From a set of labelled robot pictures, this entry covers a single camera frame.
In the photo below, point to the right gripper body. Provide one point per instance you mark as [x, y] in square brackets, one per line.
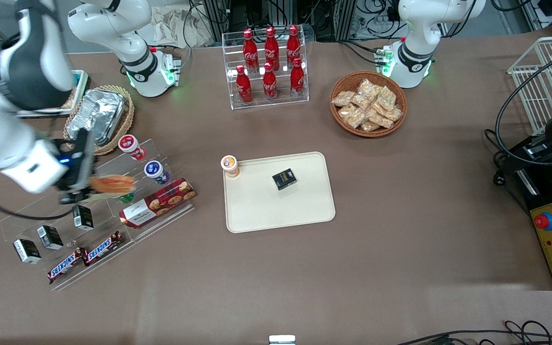
[75, 176]

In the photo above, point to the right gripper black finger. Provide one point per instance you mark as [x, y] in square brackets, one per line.
[77, 197]

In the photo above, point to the orange sandwich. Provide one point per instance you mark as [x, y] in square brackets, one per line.
[113, 184]

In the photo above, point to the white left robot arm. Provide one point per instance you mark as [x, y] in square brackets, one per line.
[417, 28]

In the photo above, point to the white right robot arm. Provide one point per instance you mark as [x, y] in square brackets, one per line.
[113, 28]

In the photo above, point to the cream plastic tray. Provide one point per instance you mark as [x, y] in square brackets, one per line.
[266, 211]

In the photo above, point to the small black carton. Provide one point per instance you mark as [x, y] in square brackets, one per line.
[83, 217]
[27, 251]
[50, 237]

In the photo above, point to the Snickers bar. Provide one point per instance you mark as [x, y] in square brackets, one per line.
[65, 266]
[102, 248]

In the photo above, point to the clear acrylic stepped shelf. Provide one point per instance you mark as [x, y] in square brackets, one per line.
[137, 163]

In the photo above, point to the red lid yogurt cup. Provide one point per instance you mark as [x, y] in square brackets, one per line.
[130, 145]

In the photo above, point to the red Walkers cookie box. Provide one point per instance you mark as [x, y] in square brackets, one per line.
[158, 201]

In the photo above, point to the blue lid yogurt cup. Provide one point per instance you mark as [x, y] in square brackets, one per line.
[156, 171]

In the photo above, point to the aluminium foil container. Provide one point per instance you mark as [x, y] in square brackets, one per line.
[101, 112]

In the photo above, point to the white rectangular box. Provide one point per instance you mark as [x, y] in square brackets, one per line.
[80, 81]

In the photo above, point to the orange lid cup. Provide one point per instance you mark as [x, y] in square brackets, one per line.
[229, 165]

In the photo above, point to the crumpled white cloth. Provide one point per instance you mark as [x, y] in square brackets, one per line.
[175, 26]

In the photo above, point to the red cola bottle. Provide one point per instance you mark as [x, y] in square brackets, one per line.
[270, 85]
[271, 45]
[293, 45]
[250, 50]
[297, 80]
[244, 88]

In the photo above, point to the small black gold-print box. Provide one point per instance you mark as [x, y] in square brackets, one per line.
[284, 179]

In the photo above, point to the clear acrylic bottle rack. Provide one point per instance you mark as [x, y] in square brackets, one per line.
[300, 93]

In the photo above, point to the round wicker snack basket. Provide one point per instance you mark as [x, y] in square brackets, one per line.
[348, 127]

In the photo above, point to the clear bag of snacks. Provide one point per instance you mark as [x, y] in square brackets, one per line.
[393, 114]
[343, 98]
[386, 98]
[370, 126]
[352, 116]
[361, 102]
[380, 119]
[369, 88]

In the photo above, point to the black sealing machine yellow panel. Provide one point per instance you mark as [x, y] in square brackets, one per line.
[551, 225]

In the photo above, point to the silver metal bracket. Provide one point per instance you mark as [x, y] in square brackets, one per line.
[281, 339]

